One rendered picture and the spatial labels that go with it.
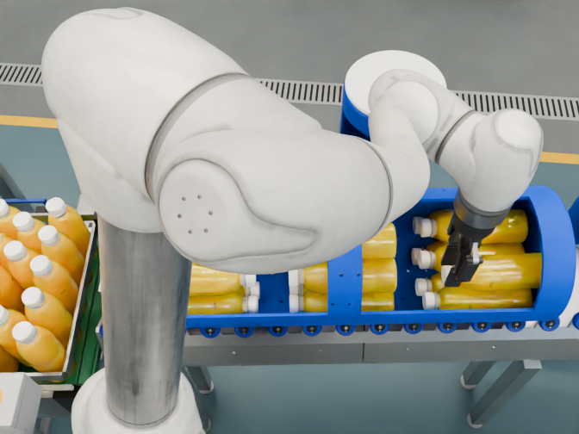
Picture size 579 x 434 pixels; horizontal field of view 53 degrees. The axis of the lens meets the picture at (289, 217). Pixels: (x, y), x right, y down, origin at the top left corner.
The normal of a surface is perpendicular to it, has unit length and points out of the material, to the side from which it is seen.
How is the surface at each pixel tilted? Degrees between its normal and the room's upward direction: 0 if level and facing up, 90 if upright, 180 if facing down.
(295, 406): 0
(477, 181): 91
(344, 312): 79
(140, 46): 3
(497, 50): 0
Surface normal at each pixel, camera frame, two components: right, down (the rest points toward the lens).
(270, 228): 0.51, 0.44
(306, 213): 0.66, 0.20
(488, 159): -0.71, 0.42
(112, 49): -0.26, -0.41
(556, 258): -0.01, 0.01
